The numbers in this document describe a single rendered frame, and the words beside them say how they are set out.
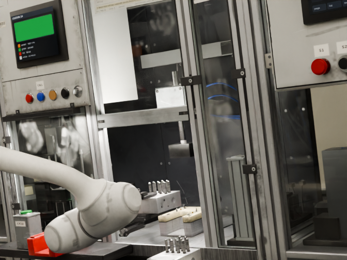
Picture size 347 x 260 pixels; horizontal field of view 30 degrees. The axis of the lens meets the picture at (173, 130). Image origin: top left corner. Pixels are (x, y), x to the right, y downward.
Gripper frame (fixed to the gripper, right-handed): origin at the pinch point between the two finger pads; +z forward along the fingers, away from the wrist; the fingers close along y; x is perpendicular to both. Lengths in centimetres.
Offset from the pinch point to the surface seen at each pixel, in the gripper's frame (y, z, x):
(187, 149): 14.3, 19.2, -4.1
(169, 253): -11.1, -13.1, -16.0
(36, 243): -9.3, -16.1, 35.3
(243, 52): 42, 1, -40
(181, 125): 22.3, 21.7, -1.1
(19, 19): 65, -1, 45
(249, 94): 30, 1, -40
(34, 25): 62, -1, 38
